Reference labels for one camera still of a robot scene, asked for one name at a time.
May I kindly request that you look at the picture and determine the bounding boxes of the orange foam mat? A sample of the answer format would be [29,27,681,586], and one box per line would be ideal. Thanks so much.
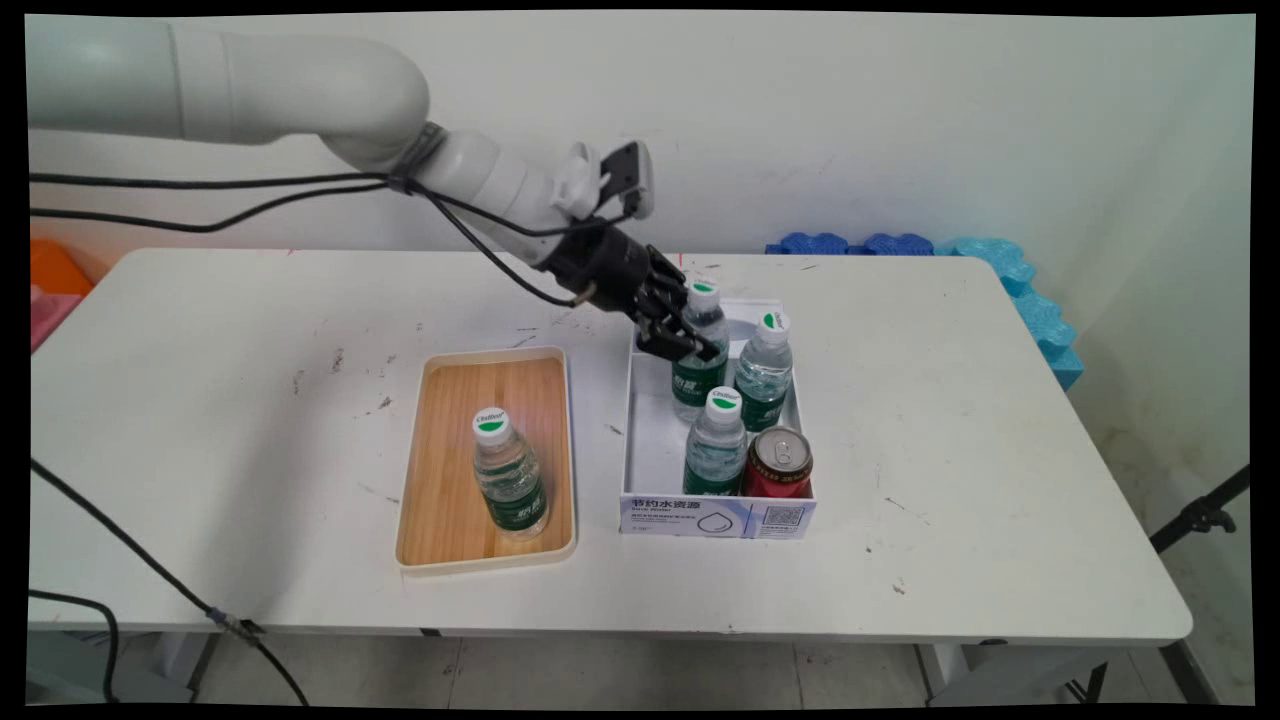
[30,240,96,298]

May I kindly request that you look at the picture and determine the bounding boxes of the red soda can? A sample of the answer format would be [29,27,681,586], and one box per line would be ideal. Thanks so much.
[742,426,815,499]

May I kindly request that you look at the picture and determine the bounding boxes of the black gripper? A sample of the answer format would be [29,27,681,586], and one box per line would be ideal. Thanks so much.
[540,224,722,363]

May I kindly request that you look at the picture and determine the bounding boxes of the light blue foam mat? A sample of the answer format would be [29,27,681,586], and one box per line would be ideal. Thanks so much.
[935,237,1086,392]

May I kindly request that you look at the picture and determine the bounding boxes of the wooden tray with cream rim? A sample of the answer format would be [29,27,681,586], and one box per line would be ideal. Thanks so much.
[395,346,580,576]

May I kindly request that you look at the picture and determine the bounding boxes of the pink foam mat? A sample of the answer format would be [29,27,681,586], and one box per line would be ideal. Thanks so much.
[30,284,84,353]

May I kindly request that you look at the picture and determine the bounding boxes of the black tripod stand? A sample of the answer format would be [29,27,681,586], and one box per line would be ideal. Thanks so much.
[1148,465,1252,556]

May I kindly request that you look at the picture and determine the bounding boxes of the dark blue foam mat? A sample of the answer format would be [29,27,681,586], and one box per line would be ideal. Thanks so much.
[765,233,937,257]

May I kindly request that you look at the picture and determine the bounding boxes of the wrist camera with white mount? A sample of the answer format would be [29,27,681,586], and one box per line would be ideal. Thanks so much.
[552,140,657,222]

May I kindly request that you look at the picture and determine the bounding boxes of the white cardboard box with divider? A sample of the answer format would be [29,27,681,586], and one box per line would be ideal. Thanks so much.
[619,296,819,541]

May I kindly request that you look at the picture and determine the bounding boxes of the white table leg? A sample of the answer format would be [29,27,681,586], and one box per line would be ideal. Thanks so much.
[150,631,222,704]

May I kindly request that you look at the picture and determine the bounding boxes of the water bottle green label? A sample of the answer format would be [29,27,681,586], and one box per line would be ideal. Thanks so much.
[472,407,550,542]
[735,310,796,433]
[683,386,749,497]
[671,280,732,424]

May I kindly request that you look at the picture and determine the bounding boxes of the black cable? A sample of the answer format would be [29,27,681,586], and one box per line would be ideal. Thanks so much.
[28,589,122,704]
[28,172,637,239]
[28,458,312,707]
[28,183,597,308]

